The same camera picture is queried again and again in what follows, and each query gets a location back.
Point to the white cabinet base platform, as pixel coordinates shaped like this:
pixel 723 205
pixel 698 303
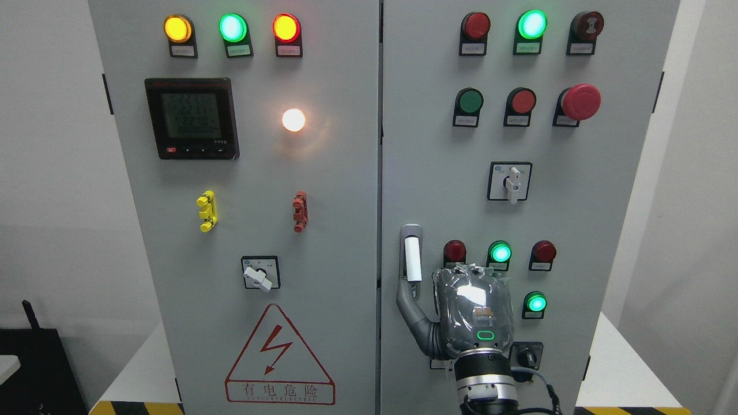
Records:
pixel 617 381

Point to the red push button upper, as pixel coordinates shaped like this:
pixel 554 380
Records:
pixel 519 106

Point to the green lamp top right door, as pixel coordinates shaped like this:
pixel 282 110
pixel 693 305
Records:
pixel 529 32

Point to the red lamp middle left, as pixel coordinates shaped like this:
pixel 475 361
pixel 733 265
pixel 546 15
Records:
pixel 454 252

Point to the black box with antenna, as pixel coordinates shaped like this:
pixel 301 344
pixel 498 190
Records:
pixel 44 382

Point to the white lever selector switch left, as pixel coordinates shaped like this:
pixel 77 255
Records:
pixel 261 272

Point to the black digital power meter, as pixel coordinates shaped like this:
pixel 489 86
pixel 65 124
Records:
pixel 193 118

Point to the red terminal connector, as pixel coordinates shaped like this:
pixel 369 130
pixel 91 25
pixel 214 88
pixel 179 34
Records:
pixel 300 211

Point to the red lamp top right door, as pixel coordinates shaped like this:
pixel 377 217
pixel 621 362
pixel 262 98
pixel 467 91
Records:
pixel 474 30

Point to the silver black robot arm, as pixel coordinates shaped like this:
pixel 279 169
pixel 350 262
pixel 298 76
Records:
pixel 484 382

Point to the green lamp middle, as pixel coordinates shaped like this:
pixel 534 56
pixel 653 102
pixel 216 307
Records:
pixel 499 255

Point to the white lever selector switch lower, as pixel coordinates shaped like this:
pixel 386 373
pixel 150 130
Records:
pixel 443 366

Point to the green push button upper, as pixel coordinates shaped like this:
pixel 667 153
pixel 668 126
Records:
pixel 467 106

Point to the red electric hazard warning sticker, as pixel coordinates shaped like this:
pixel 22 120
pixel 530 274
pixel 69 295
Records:
pixel 276 366

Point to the green lamp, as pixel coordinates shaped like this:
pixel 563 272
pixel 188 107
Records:
pixel 499 255
pixel 535 303

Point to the white lever selector switch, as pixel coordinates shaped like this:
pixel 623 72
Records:
pixel 509 181
pixel 261 272
pixel 443 366

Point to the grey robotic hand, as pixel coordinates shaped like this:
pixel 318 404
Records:
pixel 475 311

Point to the white lever selector switch upper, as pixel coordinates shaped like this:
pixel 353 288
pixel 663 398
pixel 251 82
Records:
pixel 509 181

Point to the green lamp lower right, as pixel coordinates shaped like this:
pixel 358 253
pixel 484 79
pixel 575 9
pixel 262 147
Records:
pixel 535 303

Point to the red emergency stop mushroom button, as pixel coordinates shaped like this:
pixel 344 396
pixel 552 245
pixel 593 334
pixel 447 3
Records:
pixel 575 104

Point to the green indicator lamp left door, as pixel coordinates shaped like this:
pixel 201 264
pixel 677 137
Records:
pixel 236 35

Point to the dark red lamp middle right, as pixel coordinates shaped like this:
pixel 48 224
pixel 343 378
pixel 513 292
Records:
pixel 542 256

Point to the grey cabinet door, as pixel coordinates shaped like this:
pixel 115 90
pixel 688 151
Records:
pixel 436 175
pixel 327 272

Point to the yellow terminal connector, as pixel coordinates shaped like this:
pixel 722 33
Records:
pixel 208 212

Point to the dark red buzzer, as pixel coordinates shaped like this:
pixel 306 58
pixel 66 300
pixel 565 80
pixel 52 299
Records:
pixel 584 30

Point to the white glowing indicator lamp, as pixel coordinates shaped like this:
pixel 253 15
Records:
pixel 294 120

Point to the black rotary knob switch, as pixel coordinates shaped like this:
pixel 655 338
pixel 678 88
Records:
pixel 526 354

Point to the yellow indicator lamp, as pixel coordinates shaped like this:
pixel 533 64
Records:
pixel 180 32

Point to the red-orange indicator lamp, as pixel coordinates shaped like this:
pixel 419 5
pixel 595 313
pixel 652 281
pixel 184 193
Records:
pixel 287 31

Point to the silver door handle lock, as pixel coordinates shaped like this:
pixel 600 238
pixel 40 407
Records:
pixel 410 248

